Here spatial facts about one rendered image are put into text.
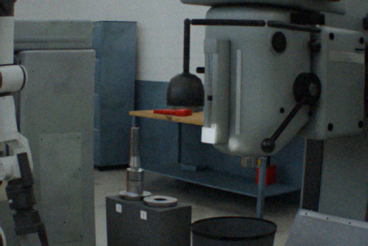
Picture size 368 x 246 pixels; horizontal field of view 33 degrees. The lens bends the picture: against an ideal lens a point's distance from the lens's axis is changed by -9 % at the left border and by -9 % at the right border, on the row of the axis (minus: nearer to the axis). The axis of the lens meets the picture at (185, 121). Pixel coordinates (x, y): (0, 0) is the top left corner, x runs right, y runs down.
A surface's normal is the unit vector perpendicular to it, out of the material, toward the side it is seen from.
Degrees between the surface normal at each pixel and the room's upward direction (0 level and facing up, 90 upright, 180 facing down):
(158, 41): 90
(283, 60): 90
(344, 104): 90
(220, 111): 90
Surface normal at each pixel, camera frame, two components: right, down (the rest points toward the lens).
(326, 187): -0.77, 0.04
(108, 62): 0.63, 0.09
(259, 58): 0.00, 0.10
